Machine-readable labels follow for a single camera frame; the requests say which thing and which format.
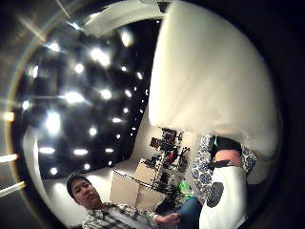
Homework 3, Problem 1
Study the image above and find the the person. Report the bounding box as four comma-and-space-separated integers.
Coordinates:
66, 171, 204, 229

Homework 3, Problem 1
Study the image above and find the white soft toy grey spot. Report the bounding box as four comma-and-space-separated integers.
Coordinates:
199, 150, 250, 229

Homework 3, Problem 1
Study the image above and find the green object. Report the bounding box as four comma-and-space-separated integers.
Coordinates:
178, 180, 193, 196

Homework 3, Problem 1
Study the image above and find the large white sheet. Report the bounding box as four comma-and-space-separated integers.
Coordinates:
148, 0, 281, 156

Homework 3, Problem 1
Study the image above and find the white partition panel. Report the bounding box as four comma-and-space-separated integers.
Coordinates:
109, 158, 167, 212

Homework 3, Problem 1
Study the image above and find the group of ceiling lamps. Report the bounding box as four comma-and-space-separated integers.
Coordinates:
20, 28, 151, 177

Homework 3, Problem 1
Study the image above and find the black equipment rack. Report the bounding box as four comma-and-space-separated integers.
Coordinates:
144, 127, 192, 199

